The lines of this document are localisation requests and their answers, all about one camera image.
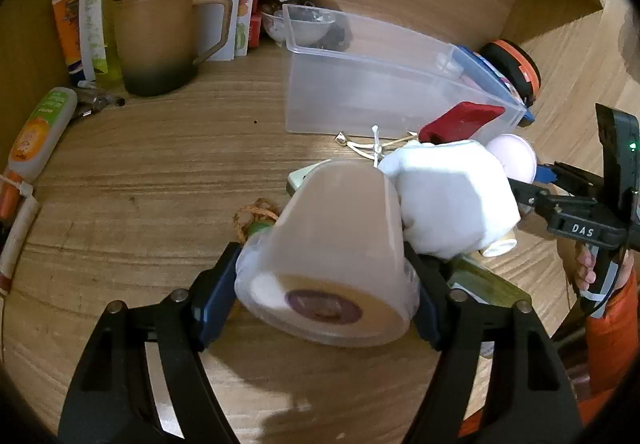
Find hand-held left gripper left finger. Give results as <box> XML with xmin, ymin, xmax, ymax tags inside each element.
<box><xmin>59</xmin><ymin>241</ymin><xmax>246</xmax><ymax>444</ymax></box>

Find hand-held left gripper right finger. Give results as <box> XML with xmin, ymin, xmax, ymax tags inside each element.
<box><xmin>400</xmin><ymin>241</ymin><xmax>583</xmax><ymax>444</ymax></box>

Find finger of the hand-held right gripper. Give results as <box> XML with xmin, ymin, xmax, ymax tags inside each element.
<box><xmin>536</xmin><ymin>163</ymin><xmax>608</xmax><ymax>199</ymax></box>
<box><xmin>506</xmin><ymin>176</ymin><xmax>556</xmax><ymax>219</ymax></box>

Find white plush toy red hat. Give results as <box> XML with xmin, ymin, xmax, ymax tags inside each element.
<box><xmin>377</xmin><ymin>101</ymin><xmax>521</xmax><ymax>259</ymax></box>

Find translucent plastic cup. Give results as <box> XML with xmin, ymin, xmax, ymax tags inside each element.
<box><xmin>234</xmin><ymin>159</ymin><xmax>421</xmax><ymax>347</ymax></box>

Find clear plastic bin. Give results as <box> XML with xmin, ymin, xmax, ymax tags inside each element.
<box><xmin>281</xmin><ymin>2</ymin><xmax>528</xmax><ymax>141</ymax></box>

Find person's right forearm orange sleeve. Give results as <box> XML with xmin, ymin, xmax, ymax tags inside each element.
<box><xmin>457</xmin><ymin>269</ymin><xmax>640</xmax><ymax>440</ymax></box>

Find person's right hand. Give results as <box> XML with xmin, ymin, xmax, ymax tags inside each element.
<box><xmin>574</xmin><ymin>246</ymin><xmax>640</xmax><ymax>295</ymax></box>

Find black and orange case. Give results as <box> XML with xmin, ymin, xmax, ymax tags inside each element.
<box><xmin>480</xmin><ymin>40</ymin><xmax>543</xmax><ymax>107</ymax></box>

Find wooden desk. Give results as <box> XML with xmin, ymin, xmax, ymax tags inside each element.
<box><xmin>0</xmin><ymin>0</ymin><xmax>640</xmax><ymax>444</ymax></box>

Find pale green box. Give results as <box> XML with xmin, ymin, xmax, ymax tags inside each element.
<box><xmin>286</xmin><ymin>161</ymin><xmax>327</xmax><ymax>197</ymax></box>

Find white plastic stick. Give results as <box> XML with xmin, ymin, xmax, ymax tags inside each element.
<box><xmin>369</xmin><ymin>125</ymin><xmax>385</xmax><ymax>169</ymax></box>

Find metal keys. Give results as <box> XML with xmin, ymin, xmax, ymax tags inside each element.
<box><xmin>70</xmin><ymin>92</ymin><xmax>126</xmax><ymax>121</ymax></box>

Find white lotion tube orange cap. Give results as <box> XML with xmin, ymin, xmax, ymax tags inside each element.
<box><xmin>0</xmin><ymin>87</ymin><xmax>78</xmax><ymax>222</ymax></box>

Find brown mug with lid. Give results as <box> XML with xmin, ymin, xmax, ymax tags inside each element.
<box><xmin>112</xmin><ymin>0</ymin><xmax>235</xmax><ymax>98</ymax></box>

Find small white bowl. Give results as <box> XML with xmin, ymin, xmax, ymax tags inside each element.
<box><xmin>261</xmin><ymin>11</ymin><xmax>335</xmax><ymax>48</ymax></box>

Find fruit printed box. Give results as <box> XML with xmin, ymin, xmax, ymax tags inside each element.
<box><xmin>234</xmin><ymin>0</ymin><xmax>257</xmax><ymax>57</ymax></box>

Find yellow-green bottle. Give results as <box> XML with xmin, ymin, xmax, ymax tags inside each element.
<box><xmin>97</xmin><ymin>0</ymin><xmax>126</xmax><ymax>89</ymax></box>

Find white and green tube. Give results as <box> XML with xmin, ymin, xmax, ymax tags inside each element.
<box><xmin>77</xmin><ymin>0</ymin><xmax>108</xmax><ymax>88</ymax></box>

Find orange braided cord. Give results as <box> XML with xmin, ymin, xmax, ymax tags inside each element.
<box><xmin>232</xmin><ymin>199</ymin><xmax>278</xmax><ymax>245</ymax></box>

